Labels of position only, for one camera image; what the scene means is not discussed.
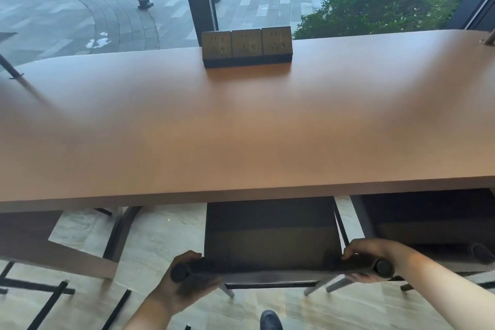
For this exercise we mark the brown chair with black frame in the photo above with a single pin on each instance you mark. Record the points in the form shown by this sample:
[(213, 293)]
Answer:
[(34, 242)]

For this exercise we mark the grey metal support rod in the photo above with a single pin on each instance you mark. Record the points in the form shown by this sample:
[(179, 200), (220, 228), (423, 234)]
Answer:
[(489, 37)]

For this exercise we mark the triple power socket block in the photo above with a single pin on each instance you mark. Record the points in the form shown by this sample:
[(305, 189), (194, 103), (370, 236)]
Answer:
[(246, 45)]

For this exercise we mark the dark grey bar chair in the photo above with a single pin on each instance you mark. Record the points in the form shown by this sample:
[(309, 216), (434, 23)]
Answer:
[(270, 237), (433, 221)]

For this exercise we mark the person's left hand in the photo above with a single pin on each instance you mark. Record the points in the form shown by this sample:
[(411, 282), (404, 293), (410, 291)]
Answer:
[(172, 295)]

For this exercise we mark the person's left thumb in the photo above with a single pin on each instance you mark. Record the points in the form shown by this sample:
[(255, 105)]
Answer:
[(192, 256)]

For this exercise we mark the person's right thumb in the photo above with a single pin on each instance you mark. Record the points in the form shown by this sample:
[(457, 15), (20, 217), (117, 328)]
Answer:
[(354, 249)]

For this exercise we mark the person's right hand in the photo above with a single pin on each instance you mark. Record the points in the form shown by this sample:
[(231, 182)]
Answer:
[(377, 250)]

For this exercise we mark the person's right forearm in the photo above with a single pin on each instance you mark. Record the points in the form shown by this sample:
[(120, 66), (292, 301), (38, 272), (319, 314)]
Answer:
[(437, 287)]

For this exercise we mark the black metal support rod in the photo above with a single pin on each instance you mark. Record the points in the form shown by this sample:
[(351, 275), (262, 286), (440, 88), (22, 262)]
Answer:
[(13, 70)]

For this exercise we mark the person's left forearm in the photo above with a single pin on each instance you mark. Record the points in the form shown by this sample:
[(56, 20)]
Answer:
[(149, 316)]

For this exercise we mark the person's dark shoe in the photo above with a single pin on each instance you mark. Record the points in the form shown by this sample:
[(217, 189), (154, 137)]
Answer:
[(270, 321)]

